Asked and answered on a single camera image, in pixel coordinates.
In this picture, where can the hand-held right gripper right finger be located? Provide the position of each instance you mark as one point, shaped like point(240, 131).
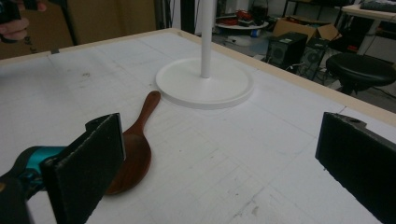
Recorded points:
point(358, 155)

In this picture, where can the dark keyboard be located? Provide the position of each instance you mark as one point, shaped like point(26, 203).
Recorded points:
point(378, 5)

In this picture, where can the open cardboard box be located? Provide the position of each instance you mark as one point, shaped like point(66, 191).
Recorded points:
point(299, 28)

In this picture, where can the black metal stand pole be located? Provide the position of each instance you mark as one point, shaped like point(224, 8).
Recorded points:
point(69, 21)

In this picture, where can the brown wooden spoon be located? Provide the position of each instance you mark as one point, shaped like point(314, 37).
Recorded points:
point(137, 155)

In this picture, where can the white round side table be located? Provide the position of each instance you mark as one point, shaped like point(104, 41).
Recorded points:
point(241, 26)

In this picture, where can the dark glass jug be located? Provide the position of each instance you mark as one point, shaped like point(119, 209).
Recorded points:
point(259, 11)

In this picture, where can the red tool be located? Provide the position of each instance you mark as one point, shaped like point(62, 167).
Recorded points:
point(243, 15)

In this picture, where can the white round-base stand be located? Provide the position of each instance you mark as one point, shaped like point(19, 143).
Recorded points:
point(205, 84)

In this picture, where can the black computer case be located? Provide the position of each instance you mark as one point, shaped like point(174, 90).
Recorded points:
point(314, 57)

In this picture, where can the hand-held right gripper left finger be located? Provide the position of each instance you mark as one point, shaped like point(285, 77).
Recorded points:
point(84, 174)

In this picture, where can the light wooden desk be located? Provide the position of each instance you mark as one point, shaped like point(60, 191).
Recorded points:
point(373, 14)

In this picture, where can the brown cardboard board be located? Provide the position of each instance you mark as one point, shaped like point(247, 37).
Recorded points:
point(102, 21)

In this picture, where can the black round stool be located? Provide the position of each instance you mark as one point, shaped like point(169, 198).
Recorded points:
point(361, 70)

